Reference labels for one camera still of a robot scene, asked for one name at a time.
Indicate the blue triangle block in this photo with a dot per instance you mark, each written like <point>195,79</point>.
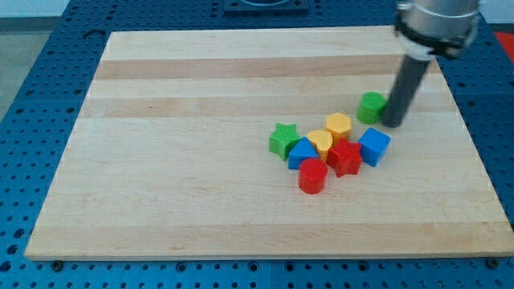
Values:
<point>300,152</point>

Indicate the red star block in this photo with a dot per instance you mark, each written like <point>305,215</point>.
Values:
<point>345,158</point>

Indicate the yellow hexagon block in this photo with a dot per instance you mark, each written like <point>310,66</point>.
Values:
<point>339,125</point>

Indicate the yellow heart block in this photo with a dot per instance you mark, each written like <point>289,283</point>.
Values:
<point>322,141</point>

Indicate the red cylinder block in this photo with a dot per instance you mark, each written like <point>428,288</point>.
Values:
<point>312,175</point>

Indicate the light wooden board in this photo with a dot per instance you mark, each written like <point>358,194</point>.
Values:
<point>169,158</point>

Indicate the green star block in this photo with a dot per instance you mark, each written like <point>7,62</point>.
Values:
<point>283,140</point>

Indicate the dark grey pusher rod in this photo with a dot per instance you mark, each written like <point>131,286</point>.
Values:
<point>406,84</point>

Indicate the green cylinder block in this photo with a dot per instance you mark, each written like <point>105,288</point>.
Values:
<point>371,107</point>

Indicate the blue cube block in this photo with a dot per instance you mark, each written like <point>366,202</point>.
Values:
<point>374,144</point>

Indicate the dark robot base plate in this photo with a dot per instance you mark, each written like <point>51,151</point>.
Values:
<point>233,7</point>

